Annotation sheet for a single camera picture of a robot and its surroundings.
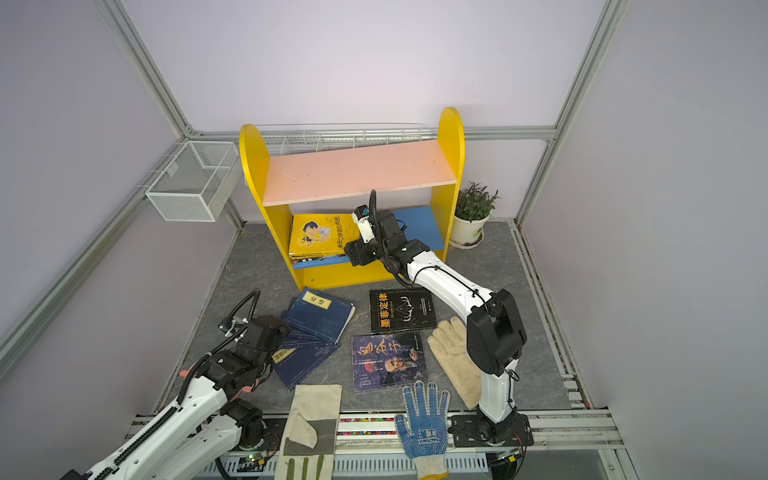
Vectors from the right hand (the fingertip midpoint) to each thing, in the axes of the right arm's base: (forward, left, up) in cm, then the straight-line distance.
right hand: (356, 245), depth 85 cm
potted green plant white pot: (+20, -37, -4) cm, 42 cm away
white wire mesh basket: (+25, +56, +4) cm, 61 cm away
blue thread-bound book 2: (-24, +17, -22) cm, 37 cm away
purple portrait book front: (-26, -9, -21) cm, 34 cm away
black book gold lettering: (-10, -10, -21) cm, 25 cm away
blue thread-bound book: (-12, +12, -18) cm, 25 cm away
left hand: (-21, +22, -13) cm, 33 cm away
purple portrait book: (0, +18, -7) cm, 19 cm away
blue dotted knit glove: (-43, -18, -22) cm, 52 cm away
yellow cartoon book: (+6, +11, -2) cm, 13 cm away
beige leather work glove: (-19, -27, -22) cm, 40 cm away
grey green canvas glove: (-44, +10, -21) cm, 50 cm away
